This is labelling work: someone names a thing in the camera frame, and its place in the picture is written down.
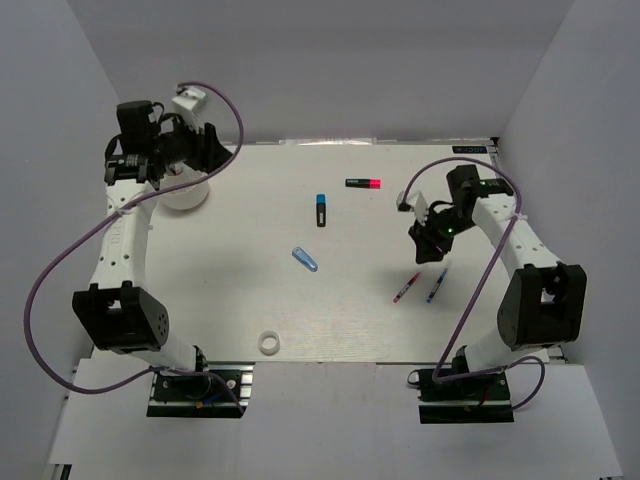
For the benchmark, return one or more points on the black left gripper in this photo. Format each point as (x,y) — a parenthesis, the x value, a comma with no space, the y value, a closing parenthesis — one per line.
(208,151)

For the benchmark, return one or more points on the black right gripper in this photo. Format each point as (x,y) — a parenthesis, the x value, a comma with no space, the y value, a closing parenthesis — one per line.
(426,250)

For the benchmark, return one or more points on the magenta gel pen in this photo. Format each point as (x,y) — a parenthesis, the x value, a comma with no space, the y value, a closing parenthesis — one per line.
(406,287)

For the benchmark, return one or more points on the dark blue gel pen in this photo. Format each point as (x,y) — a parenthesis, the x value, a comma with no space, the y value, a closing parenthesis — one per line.
(437,284)

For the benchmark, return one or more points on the pink cap black highlighter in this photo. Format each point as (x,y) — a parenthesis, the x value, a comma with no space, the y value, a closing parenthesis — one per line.
(363,183)

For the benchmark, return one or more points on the blue cap black highlighter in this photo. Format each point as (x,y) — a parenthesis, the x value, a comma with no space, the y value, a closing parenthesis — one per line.
(321,210)

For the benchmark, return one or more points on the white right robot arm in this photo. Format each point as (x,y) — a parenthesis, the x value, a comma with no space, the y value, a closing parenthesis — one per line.
(543,304)

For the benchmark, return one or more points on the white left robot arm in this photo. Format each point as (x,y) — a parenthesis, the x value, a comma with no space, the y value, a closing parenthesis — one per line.
(116,310)

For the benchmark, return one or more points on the white round divided organizer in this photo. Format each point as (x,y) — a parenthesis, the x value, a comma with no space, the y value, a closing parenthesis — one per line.
(186,198)

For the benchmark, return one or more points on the right black logo sticker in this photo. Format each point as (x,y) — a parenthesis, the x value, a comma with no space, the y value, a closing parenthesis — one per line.
(469,150)

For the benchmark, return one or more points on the clear tape roll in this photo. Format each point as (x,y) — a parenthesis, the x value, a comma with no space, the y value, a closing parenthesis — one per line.
(269,343)

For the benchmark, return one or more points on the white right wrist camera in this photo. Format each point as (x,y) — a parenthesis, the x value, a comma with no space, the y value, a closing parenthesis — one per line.
(414,203)

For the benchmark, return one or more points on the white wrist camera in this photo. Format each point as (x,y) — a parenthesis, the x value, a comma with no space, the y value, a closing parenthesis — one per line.
(189,103)
(414,203)

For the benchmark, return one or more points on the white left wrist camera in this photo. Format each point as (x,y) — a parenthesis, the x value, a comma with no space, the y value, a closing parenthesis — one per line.
(189,103)

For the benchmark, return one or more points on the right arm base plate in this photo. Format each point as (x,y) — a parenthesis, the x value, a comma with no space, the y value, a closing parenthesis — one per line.
(484,399)

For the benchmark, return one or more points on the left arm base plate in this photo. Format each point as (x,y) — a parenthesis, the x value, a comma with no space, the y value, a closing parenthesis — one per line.
(187,397)

